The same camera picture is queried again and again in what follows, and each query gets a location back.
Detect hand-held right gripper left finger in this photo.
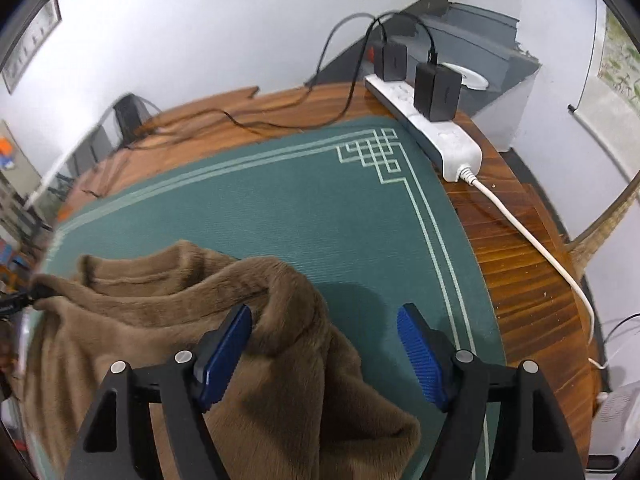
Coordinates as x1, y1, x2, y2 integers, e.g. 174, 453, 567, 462
65, 304, 253, 480

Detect black metal chair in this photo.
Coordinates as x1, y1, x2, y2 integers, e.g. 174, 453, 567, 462
112, 92, 161, 141

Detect woven straw object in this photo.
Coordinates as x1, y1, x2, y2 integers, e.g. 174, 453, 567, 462
570, 170, 640, 281

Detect black power adapter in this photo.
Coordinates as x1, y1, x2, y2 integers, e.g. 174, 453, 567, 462
375, 42, 408, 83
414, 62, 463, 123

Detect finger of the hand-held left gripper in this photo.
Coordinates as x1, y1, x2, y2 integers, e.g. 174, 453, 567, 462
0, 282, 53, 318

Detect wall scroll painting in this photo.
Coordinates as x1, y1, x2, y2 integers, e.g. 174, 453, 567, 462
567, 0, 640, 181

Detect cluttered shelf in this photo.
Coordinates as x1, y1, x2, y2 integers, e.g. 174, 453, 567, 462
0, 120, 41, 281

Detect framed wall picture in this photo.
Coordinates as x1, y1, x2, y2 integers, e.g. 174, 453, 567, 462
0, 0, 63, 95

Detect green table mat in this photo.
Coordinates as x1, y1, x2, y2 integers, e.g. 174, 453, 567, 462
30, 115, 506, 480

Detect black cable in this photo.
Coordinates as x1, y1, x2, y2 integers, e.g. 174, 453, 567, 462
372, 10, 441, 66
305, 12, 373, 91
120, 10, 381, 148

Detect white round disc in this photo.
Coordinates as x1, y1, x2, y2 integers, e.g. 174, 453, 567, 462
440, 61, 491, 92

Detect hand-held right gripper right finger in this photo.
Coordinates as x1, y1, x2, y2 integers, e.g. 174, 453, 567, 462
396, 303, 586, 480

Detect brown fleece sweater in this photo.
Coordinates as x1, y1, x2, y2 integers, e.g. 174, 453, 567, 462
20, 240, 423, 480

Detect grey stair steps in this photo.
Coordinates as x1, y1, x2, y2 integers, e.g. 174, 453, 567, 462
310, 0, 543, 151

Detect white appliance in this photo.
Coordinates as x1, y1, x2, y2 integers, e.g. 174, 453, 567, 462
587, 380, 640, 471

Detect white power strip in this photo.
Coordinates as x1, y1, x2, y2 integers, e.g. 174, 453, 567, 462
364, 74, 483, 183

